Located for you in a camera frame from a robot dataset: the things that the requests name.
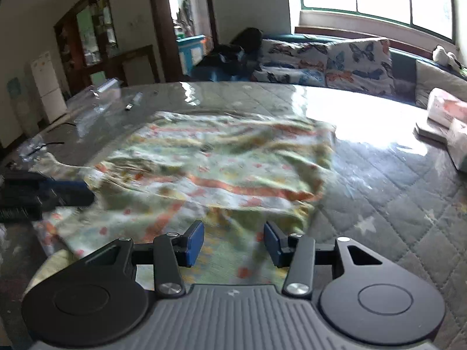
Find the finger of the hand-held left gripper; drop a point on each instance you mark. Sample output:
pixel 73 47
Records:
pixel 71 194

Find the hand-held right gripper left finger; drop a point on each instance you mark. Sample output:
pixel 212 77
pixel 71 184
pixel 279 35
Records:
pixel 193 245

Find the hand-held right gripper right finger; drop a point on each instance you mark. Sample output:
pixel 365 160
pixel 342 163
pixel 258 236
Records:
pixel 274 248

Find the floral print garment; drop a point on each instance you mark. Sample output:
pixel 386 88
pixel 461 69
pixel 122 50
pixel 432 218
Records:
pixel 219 167

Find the crumpled clear plastic wrap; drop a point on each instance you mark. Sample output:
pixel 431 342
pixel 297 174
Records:
pixel 31 147

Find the white refrigerator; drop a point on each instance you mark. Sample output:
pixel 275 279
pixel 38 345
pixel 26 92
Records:
pixel 47 87

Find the low wooden sideboard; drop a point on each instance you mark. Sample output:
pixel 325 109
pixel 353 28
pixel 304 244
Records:
pixel 135 67

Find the tall wooden display cabinet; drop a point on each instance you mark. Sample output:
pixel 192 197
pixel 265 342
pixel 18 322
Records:
pixel 91 32

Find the blue storage box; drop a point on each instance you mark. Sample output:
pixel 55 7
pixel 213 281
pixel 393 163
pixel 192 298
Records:
pixel 190 53

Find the butterfly print cushion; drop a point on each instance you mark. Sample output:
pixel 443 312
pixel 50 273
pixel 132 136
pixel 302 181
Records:
pixel 359 65
pixel 292 58

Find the black bag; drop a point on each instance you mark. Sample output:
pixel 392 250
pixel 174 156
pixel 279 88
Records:
pixel 233 56

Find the flat grey book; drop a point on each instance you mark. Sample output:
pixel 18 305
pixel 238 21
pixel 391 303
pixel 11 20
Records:
pixel 430 133

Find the dark teal sofa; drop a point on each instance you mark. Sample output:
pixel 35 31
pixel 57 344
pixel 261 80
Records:
pixel 403 69

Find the pink white tissue pack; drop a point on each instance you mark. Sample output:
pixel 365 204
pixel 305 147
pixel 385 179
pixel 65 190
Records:
pixel 447 107

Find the grey sofa cushion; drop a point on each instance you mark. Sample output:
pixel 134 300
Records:
pixel 437 80

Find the white plush toy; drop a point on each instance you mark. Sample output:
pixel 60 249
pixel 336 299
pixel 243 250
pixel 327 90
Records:
pixel 446 55

